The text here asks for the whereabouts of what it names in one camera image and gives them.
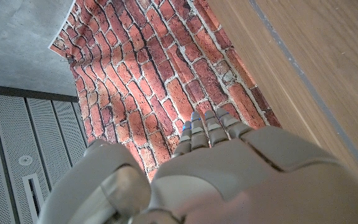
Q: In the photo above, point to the ceiling air vent slot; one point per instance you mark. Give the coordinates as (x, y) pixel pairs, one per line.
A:
(33, 196)

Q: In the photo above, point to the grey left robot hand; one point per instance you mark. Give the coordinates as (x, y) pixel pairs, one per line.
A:
(228, 174)

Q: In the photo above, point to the red brick print backdrop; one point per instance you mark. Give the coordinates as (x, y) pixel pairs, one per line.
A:
(166, 62)

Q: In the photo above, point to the round ceiling sensor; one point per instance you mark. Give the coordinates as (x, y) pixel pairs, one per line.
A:
(25, 160)

